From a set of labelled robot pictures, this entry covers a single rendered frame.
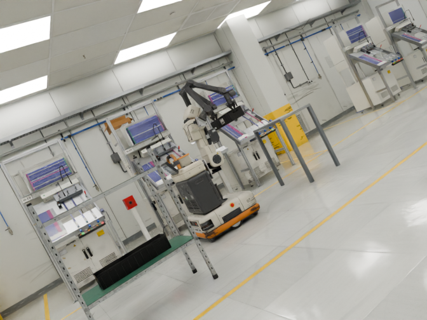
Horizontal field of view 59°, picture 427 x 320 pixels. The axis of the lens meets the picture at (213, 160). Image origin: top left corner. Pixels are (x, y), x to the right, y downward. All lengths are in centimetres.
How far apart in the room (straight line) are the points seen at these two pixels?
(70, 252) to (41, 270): 171
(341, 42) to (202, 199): 539
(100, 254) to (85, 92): 319
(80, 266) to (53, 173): 124
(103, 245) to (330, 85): 678
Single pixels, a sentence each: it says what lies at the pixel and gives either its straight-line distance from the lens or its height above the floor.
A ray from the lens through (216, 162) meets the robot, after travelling 412.
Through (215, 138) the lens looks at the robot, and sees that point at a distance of 414.
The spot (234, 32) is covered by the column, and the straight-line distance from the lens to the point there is 812.
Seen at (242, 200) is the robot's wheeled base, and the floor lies 22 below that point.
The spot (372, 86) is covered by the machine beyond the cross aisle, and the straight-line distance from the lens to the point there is 829.
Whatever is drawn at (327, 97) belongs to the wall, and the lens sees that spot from 966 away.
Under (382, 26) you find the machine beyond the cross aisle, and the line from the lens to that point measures 967.
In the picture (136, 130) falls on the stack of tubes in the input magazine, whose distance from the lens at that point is 558.
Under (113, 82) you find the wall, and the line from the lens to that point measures 737.
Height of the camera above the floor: 92
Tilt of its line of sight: 3 degrees down
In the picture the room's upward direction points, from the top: 27 degrees counter-clockwise
